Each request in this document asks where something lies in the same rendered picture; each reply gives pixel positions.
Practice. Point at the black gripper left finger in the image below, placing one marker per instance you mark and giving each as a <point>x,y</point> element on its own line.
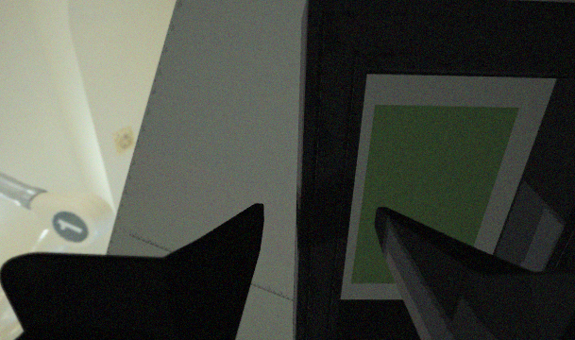
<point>195,293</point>

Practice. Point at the grey flat board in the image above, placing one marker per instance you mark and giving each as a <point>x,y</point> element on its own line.
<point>219,134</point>

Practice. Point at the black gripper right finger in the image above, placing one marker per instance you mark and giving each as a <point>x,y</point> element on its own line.
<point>454,291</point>

